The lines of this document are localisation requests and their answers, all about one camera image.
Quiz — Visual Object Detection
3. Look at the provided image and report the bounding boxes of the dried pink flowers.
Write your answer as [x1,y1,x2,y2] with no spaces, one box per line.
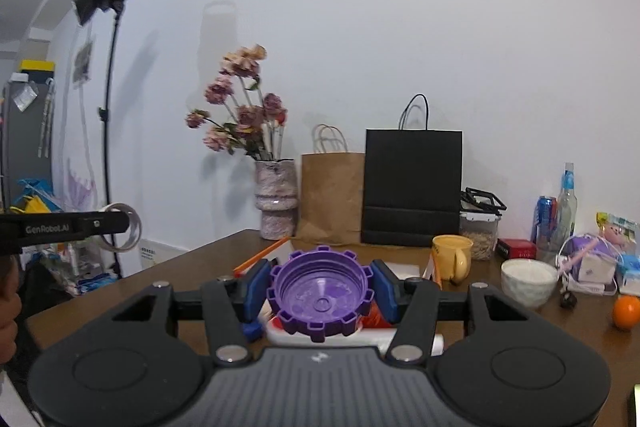
[186,44,288,160]

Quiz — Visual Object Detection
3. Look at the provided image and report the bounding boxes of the person's left hand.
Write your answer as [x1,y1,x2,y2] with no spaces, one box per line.
[0,289,23,360]

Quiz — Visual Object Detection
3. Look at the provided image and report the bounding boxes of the pink pen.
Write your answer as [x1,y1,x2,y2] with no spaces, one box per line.
[557,243,598,270]

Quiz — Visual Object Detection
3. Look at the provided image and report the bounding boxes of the white bowl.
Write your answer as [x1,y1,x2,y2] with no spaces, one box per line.
[501,258,559,309]

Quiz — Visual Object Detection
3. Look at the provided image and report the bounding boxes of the grey cabinet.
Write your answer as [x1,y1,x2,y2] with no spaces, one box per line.
[0,79,56,212]

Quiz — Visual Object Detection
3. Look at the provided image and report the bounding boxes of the purple plastic lid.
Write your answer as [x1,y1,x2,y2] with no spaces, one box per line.
[266,246,377,343]

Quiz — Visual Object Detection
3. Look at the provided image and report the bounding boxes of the clear container with black lid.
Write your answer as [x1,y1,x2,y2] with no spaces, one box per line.
[459,188,507,262]

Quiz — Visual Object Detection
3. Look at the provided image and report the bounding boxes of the blue drink can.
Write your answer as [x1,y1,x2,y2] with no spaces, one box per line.
[532,195,557,248]

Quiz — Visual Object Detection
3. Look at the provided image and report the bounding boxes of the cardboard box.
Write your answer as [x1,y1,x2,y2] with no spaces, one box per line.
[232,237,446,358]

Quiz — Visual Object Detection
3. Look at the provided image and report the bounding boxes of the colourful snack packet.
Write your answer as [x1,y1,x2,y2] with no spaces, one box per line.
[596,212,640,258]

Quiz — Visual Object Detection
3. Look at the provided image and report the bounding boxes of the brown paper bag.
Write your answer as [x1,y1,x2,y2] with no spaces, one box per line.
[295,124,367,245]

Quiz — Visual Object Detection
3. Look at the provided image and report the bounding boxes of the clear tape roll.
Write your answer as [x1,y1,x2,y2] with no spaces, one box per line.
[97,203,143,252]

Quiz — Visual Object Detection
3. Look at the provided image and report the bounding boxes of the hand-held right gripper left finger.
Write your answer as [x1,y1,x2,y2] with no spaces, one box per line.
[102,259,273,365]

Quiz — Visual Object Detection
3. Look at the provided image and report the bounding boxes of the orange fruit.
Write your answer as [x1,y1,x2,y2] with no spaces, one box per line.
[612,294,640,332]

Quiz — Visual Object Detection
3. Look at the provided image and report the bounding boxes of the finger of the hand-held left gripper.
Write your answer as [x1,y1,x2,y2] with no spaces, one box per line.
[87,211,132,236]

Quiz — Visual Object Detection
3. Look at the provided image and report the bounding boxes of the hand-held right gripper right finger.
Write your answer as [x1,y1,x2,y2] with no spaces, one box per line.
[372,259,538,367]

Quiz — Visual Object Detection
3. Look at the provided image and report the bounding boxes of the red box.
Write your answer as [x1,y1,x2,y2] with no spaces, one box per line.
[495,238,537,261]

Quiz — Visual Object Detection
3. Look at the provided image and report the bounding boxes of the blue and yellow bag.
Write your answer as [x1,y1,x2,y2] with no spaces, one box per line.
[10,178,63,214]

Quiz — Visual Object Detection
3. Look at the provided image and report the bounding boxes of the black paper bag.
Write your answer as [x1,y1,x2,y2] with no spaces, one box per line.
[361,94,463,248]

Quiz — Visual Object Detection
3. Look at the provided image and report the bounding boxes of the blue and white packet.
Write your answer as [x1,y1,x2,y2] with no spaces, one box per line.
[617,254,640,295]

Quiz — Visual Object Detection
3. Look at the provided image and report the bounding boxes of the yellow mug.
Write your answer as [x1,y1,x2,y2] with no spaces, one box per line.
[432,234,474,286]

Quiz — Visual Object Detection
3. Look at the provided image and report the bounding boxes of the speckled pink vase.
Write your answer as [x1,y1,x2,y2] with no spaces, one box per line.
[255,158,299,241]

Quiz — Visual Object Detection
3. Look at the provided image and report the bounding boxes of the clear glass bottle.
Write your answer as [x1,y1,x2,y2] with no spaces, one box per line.
[556,163,578,240]

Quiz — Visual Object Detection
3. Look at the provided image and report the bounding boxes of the white rectangular plastic bottle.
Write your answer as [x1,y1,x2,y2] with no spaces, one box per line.
[265,317,446,358]

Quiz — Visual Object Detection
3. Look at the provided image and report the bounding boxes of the white charger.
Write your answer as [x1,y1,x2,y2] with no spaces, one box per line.
[580,254,618,285]

